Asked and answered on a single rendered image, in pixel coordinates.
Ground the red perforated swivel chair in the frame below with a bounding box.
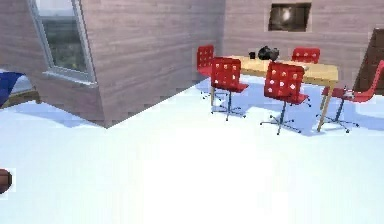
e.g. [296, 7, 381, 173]
[259, 61, 310, 136]
[195, 44, 231, 101]
[290, 46, 322, 65]
[315, 59, 384, 134]
[209, 56, 250, 122]

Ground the black lumpy object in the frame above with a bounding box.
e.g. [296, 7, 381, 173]
[257, 45, 280, 62]

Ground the light wooden table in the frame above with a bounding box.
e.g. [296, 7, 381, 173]
[209, 55, 340, 133]

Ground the grey framed window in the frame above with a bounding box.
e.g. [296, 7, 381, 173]
[28, 0, 98, 88]

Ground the dark brown wooden cabinet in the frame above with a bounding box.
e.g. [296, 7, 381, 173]
[352, 28, 384, 94]

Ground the brown round ball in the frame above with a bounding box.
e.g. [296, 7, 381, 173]
[0, 168, 14, 195]

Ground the dark framed wall picture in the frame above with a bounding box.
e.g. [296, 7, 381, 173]
[267, 2, 313, 33]

